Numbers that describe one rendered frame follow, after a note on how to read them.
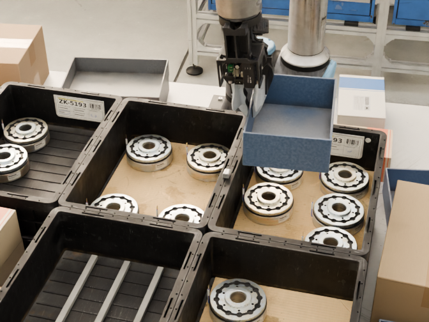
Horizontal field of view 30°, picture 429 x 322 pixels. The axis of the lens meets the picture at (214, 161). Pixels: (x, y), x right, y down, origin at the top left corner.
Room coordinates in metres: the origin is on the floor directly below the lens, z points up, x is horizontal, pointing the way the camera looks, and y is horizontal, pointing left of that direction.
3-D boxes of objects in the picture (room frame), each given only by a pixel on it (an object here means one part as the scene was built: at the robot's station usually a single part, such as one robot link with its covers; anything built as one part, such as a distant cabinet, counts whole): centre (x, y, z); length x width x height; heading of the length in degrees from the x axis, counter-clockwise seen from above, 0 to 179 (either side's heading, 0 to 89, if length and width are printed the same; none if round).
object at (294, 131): (1.20, -0.14, 1.11); 0.20 x 0.15 x 0.07; 170
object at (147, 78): (1.88, 0.27, 0.78); 0.27 x 0.20 x 0.05; 85
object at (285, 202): (1.28, -0.11, 0.86); 0.10 x 0.10 x 0.01
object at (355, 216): (1.24, -0.25, 0.86); 0.10 x 0.10 x 0.01
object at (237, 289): (1.00, -0.04, 0.86); 0.05 x 0.05 x 0.01
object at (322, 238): (1.13, -0.22, 0.86); 0.05 x 0.05 x 0.01
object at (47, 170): (1.41, 0.40, 0.87); 0.40 x 0.30 x 0.11; 165
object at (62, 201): (1.34, 0.11, 0.92); 0.40 x 0.30 x 0.02; 165
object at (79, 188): (1.34, 0.11, 0.87); 0.40 x 0.30 x 0.11; 165
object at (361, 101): (1.78, -0.39, 0.75); 0.20 x 0.12 x 0.09; 171
